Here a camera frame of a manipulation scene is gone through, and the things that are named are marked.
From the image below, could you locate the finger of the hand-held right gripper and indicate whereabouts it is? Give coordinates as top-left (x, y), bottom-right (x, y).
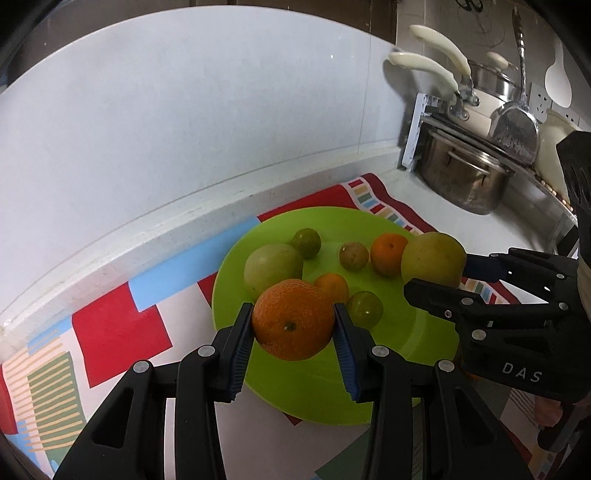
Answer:
top-left (404, 278), bottom-right (575, 344)
top-left (462, 248), bottom-right (578, 303)

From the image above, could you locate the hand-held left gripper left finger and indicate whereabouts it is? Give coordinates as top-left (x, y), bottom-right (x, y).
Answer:
top-left (52, 302), bottom-right (256, 480)

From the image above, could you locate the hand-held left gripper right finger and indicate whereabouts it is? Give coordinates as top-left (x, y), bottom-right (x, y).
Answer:
top-left (333, 302), bottom-right (536, 480)

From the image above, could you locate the green apple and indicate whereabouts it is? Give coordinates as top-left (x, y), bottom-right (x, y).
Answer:
top-left (243, 243), bottom-right (304, 296)
top-left (400, 232), bottom-right (468, 289)

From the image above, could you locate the small green tangerine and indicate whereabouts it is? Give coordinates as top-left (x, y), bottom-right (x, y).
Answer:
top-left (291, 228), bottom-right (322, 259)
top-left (346, 291), bottom-right (384, 329)

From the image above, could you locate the green plate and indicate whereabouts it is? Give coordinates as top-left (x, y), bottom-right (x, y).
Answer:
top-left (211, 207), bottom-right (462, 425)

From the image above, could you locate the large orange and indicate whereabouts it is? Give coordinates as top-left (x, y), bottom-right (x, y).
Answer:
top-left (252, 278), bottom-right (336, 361)

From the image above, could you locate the small brown fruit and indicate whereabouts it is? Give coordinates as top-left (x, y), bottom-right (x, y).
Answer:
top-left (339, 242), bottom-right (370, 271)

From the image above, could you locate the person's right hand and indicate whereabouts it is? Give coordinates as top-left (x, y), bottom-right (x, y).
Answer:
top-left (534, 399), bottom-right (563, 428)

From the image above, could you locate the steel stockpot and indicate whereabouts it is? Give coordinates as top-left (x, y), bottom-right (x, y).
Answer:
top-left (418, 127), bottom-right (515, 215)

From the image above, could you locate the colourful patchwork tablecloth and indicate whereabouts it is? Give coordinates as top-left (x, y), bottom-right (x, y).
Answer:
top-left (0, 173), bottom-right (591, 480)

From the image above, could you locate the black knife block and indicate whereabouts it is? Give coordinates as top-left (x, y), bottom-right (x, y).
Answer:
top-left (556, 130), bottom-right (591, 217)

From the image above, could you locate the metal spatula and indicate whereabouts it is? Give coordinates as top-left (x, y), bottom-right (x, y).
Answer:
top-left (489, 9), bottom-right (541, 167)

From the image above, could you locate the white ceramic pot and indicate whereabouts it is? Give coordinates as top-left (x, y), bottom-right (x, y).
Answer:
top-left (536, 110), bottom-right (583, 195)

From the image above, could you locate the white dish rack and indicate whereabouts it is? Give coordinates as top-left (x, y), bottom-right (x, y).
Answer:
top-left (401, 92), bottom-right (580, 259)

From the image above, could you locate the white rice paddle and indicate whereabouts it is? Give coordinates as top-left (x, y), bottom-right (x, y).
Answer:
top-left (545, 37), bottom-right (573, 108)

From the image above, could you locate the white wall socket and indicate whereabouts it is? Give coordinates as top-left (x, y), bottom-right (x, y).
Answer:
top-left (526, 83), bottom-right (580, 123)

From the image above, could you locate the white saucepan cream handle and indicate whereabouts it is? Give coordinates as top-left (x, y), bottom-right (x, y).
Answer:
top-left (388, 51), bottom-right (495, 134)

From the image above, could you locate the steel saucepan cream handle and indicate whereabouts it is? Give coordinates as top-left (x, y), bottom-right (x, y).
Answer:
top-left (410, 24), bottom-right (525, 109)

